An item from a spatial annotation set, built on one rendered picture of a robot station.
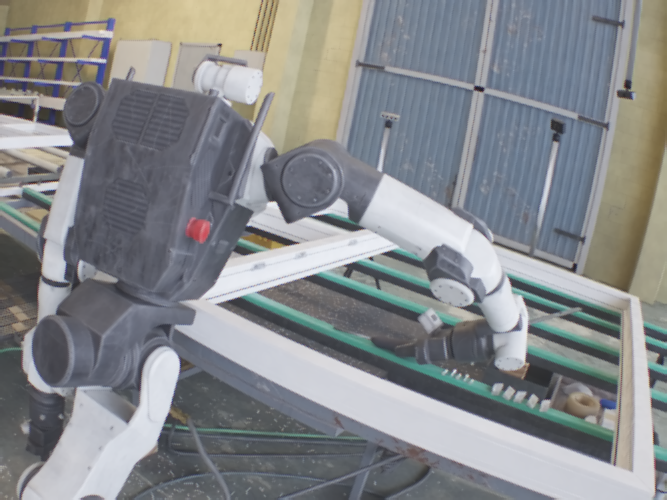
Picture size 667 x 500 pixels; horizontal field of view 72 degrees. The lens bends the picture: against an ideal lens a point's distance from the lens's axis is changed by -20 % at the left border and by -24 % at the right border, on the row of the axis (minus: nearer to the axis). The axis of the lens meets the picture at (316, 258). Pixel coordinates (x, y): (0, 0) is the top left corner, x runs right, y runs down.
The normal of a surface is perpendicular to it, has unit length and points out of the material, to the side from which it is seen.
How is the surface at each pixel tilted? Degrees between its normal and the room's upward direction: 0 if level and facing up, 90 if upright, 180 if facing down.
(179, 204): 88
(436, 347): 90
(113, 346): 90
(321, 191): 92
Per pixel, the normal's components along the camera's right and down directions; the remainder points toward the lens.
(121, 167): -0.25, 0.19
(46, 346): -0.39, -0.12
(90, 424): -0.20, -0.55
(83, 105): -0.17, -0.05
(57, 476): -0.08, -0.72
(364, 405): -0.53, 0.15
